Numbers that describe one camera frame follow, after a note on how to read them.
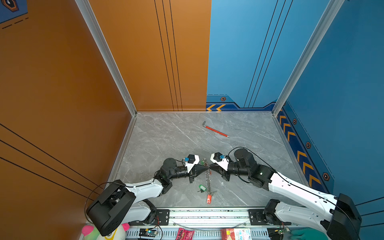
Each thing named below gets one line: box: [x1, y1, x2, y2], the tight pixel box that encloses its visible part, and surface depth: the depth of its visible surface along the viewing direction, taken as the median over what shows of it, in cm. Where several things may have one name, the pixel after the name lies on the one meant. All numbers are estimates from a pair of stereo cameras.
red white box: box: [220, 228, 253, 240], surface depth 67 cm
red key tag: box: [206, 194, 212, 205], surface depth 81 cm
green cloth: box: [290, 227, 329, 240], surface depth 69 cm
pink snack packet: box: [175, 227, 195, 240], surface depth 70 cm
